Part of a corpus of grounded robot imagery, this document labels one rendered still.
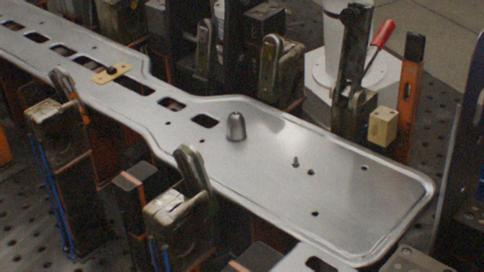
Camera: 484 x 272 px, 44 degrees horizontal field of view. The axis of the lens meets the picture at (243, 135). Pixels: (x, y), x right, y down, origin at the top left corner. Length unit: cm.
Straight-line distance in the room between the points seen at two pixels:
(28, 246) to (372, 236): 77
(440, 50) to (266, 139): 246
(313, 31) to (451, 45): 157
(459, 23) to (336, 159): 279
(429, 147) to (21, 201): 97
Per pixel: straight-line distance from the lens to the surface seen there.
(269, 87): 113
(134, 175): 99
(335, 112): 104
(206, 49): 119
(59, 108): 110
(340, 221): 87
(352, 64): 100
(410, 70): 94
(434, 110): 165
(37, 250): 134
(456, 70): 325
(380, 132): 97
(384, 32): 105
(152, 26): 135
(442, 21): 372
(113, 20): 139
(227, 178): 94
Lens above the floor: 162
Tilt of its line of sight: 37 degrees down
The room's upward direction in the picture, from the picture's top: 4 degrees counter-clockwise
